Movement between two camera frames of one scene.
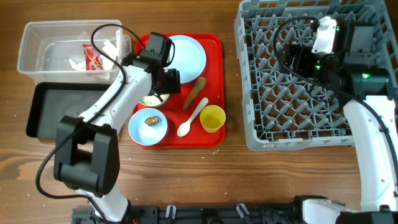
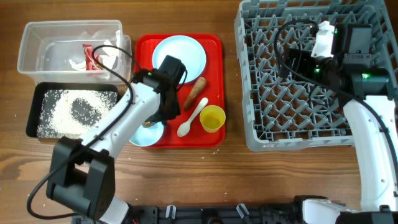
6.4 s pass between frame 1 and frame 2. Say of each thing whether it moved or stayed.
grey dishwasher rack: stayed
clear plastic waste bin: stayed
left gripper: moved
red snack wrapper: stayed
